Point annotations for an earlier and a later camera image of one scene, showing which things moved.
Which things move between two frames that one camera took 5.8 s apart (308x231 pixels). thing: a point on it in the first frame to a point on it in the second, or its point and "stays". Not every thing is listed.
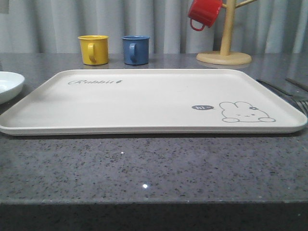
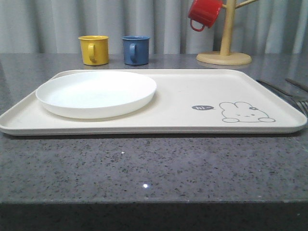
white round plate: x=11 y=85 to x=95 y=94
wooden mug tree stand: x=225 y=57 stays
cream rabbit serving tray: x=101 y=101 stays
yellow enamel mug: x=95 y=49 stays
